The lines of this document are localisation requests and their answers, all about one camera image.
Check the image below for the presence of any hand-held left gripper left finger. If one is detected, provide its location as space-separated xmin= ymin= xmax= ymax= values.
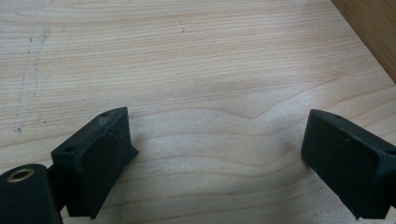
xmin=50 ymin=105 xmax=140 ymax=220

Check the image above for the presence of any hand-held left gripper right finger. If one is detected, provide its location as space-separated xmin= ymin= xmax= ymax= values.
xmin=300 ymin=108 xmax=396 ymax=220

